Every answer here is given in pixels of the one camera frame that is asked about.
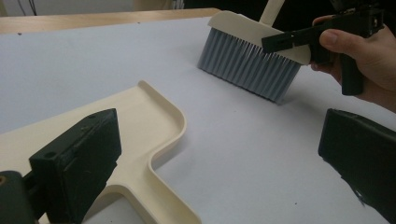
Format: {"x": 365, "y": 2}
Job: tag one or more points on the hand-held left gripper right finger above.
{"x": 361, "y": 149}

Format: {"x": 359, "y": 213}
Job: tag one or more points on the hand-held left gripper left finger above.
{"x": 81, "y": 155}

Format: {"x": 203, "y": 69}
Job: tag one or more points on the cream brush with grey bristles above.
{"x": 243, "y": 62}

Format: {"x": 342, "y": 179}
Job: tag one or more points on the cream plastic dustpan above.
{"x": 143, "y": 124}

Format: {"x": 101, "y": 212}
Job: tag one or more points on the white table board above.
{"x": 93, "y": 62}

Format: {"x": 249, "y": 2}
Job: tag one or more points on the wooden table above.
{"x": 77, "y": 20}

